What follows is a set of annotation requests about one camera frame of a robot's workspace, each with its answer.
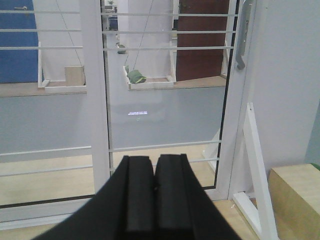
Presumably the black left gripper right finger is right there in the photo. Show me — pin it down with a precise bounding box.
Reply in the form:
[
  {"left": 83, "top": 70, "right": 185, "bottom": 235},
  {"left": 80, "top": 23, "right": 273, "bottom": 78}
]
[{"left": 155, "top": 154, "right": 240, "bottom": 240}]

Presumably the silver door handle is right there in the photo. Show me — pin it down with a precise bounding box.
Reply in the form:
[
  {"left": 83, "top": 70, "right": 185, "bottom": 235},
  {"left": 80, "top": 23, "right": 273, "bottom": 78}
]
[{"left": 235, "top": 0, "right": 253, "bottom": 70}]

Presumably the white triangular support brace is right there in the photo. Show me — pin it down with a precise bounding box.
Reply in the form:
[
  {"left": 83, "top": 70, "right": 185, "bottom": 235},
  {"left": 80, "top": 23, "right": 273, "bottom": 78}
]
[{"left": 233, "top": 102, "right": 279, "bottom": 240}]

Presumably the green sandbag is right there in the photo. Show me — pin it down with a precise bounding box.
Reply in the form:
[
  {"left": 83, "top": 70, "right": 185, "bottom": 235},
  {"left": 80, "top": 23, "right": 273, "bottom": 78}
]
[
  {"left": 126, "top": 69, "right": 147, "bottom": 84},
  {"left": 117, "top": 44, "right": 126, "bottom": 55}
]

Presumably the blue partition panel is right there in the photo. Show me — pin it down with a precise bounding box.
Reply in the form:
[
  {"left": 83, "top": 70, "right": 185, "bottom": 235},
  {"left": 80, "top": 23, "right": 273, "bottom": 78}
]
[{"left": 0, "top": 0, "right": 39, "bottom": 84}]

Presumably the small wooden cube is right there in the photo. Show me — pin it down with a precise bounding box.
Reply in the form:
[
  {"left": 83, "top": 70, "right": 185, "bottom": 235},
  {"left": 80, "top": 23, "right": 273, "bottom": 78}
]
[{"left": 64, "top": 65, "right": 86, "bottom": 87}]

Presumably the brown wooden door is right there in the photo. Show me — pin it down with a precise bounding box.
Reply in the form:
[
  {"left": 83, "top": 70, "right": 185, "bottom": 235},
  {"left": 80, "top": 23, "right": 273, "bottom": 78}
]
[{"left": 176, "top": 0, "right": 229, "bottom": 81}]

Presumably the light wooden box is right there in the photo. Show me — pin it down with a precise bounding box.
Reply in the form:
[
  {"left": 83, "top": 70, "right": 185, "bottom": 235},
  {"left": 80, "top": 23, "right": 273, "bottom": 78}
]
[{"left": 268, "top": 164, "right": 320, "bottom": 240}]

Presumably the white framed sliding glass door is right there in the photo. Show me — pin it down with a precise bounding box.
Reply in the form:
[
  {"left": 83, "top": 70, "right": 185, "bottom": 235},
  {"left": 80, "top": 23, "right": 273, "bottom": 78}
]
[{"left": 100, "top": 0, "right": 257, "bottom": 200}]

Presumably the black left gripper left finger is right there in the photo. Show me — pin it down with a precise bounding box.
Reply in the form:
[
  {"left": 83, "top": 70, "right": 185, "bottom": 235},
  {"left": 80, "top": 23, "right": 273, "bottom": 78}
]
[{"left": 36, "top": 155, "right": 154, "bottom": 240}]

